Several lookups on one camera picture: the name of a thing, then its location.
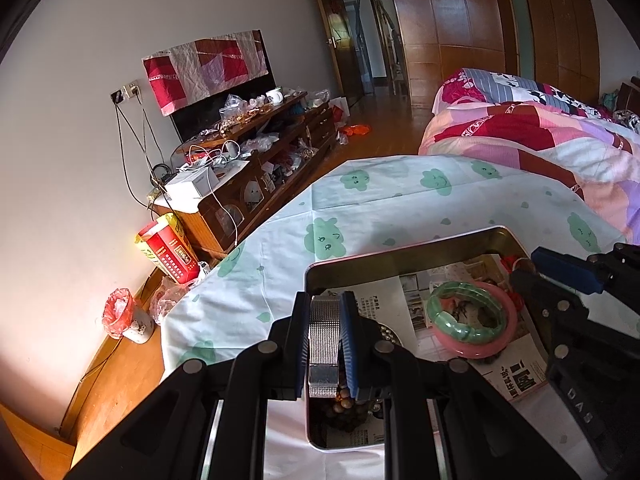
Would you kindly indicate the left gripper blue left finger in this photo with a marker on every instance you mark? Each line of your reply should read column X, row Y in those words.
column 208, row 420

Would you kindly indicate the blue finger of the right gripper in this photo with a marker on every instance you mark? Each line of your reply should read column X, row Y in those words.
column 568, row 270
column 550, row 309

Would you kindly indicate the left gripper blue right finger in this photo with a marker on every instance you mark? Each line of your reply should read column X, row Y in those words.
column 441, row 419

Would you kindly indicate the pink plastic bangle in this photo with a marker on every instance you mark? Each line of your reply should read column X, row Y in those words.
column 463, row 339

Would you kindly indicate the wooden bedroom door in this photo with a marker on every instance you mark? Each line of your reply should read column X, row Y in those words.
column 342, row 46

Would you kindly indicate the pink metal tin box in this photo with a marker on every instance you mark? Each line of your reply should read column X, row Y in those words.
column 332, row 277

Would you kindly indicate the bin with red bag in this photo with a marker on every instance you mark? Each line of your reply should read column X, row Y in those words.
column 124, row 317

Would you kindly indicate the printed paper leaflet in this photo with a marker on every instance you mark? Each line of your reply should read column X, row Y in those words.
column 396, row 303

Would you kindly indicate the white cloud print bedsheet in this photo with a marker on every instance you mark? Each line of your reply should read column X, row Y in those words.
column 379, row 204

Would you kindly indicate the wooden headboard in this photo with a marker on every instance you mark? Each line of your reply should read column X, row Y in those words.
column 628, row 97

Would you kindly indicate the pink patchwork quilt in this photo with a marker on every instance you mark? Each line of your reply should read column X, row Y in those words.
column 499, row 119

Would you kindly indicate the red yellow carton box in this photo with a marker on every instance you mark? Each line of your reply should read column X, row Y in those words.
column 164, row 242

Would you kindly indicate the white box appliance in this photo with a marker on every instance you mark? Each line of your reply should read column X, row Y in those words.
column 185, row 191

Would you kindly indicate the wooden wardrobe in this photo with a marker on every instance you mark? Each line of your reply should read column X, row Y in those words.
column 442, row 36

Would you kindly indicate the wooden television cabinet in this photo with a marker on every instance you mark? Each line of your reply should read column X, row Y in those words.
column 260, row 164

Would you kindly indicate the orange item on floor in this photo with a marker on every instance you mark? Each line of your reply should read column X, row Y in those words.
column 355, row 130

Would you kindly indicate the red white paper bag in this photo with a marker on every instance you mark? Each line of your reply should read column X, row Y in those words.
column 340, row 109

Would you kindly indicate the black television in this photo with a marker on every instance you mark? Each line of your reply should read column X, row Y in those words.
column 191, row 120

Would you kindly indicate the patchwork cloth television cover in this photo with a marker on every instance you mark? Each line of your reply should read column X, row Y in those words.
column 192, row 72

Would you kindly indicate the wall power socket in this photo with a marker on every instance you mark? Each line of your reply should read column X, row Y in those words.
column 127, row 92

